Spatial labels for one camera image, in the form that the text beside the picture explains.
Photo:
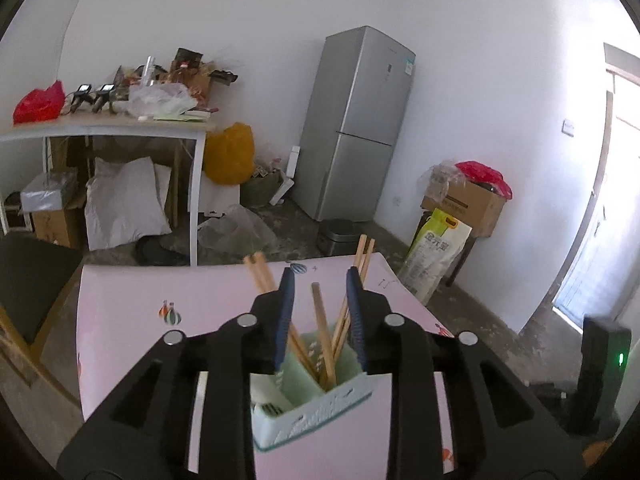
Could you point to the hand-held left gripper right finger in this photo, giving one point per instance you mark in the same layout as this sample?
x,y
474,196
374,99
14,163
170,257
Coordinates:
x,y
356,315

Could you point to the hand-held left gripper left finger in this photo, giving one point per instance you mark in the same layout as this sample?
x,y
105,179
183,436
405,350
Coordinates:
x,y
284,320

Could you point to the bundle of wooden chopsticks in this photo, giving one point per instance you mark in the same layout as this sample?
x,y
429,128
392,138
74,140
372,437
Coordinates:
x,y
320,320

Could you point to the teal star-cutout utensil holder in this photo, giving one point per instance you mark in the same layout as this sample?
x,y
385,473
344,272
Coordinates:
x,y
310,412

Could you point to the grey metal bin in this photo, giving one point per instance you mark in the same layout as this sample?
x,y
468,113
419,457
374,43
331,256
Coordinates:
x,y
337,237

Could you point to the white and yellow rice bag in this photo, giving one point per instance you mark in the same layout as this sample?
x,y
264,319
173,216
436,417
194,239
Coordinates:
x,y
435,255

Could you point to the clear plastic bag on floor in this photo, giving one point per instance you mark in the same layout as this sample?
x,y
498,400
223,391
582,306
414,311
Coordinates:
x,y
235,232

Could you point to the dark wooden stool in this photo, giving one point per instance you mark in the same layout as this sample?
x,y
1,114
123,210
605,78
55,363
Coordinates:
x,y
462,260

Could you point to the green woven bag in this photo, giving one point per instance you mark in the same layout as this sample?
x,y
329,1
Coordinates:
x,y
260,190

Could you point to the large cardboard box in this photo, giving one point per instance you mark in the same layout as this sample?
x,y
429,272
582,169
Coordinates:
x,y
470,210

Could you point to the crumpled clear plastic wrap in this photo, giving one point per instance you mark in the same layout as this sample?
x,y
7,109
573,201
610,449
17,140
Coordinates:
x,y
440,180

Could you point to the white flat carton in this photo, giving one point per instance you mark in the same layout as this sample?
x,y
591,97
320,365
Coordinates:
x,y
292,160

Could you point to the yellow plastic bag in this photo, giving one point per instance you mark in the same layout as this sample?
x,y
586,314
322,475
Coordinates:
x,y
230,155

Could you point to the red bag on cardboard box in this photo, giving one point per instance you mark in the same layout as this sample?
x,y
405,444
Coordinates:
x,y
482,175

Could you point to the silver refrigerator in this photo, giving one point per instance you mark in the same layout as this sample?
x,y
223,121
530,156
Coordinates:
x,y
350,125

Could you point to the white woven sack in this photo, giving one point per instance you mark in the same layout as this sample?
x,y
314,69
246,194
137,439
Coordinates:
x,y
125,205

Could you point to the small brown cardboard box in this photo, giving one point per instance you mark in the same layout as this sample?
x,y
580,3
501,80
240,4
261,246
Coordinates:
x,y
55,227

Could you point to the cluttered brown packaging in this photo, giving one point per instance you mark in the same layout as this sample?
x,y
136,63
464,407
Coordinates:
x,y
200,77

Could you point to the wooden chair with dark seat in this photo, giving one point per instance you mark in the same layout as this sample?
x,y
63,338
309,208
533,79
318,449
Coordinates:
x,y
30,280

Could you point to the white side table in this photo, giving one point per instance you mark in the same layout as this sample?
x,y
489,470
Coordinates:
x,y
100,127

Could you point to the grey box in plastic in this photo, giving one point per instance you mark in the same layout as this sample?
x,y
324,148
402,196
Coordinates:
x,y
47,190

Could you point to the glass bottle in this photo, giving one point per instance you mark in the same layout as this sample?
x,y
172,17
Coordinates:
x,y
148,72

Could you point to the black handheld device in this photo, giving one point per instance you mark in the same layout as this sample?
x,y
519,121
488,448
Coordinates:
x,y
105,95
81,95

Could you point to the red plastic bag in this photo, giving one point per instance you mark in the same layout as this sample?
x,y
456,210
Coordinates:
x,y
37,105

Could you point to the bright doorway with frame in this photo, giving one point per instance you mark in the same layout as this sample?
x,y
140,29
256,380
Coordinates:
x,y
615,185

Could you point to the white wall switch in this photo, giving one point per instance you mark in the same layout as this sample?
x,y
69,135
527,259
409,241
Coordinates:
x,y
568,127

